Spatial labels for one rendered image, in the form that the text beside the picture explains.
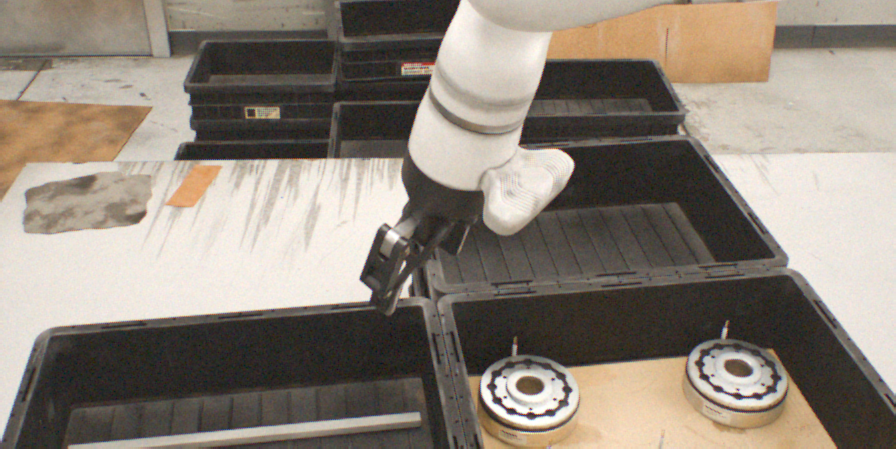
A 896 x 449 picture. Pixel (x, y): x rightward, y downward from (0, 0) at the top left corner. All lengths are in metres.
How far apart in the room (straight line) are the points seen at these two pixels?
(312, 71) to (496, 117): 2.14
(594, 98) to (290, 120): 0.80
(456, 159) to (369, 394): 0.44
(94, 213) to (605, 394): 0.91
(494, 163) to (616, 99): 1.75
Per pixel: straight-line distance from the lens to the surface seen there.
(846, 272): 1.51
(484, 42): 0.59
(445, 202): 0.65
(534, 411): 0.95
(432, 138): 0.63
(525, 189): 0.63
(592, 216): 1.29
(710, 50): 3.67
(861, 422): 0.99
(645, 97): 2.39
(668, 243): 1.26
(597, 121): 2.07
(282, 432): 0.96
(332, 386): 1.02
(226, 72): 2.77
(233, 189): 1.60
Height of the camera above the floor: 1.54
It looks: 33 degrees down
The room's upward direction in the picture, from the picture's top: straight up
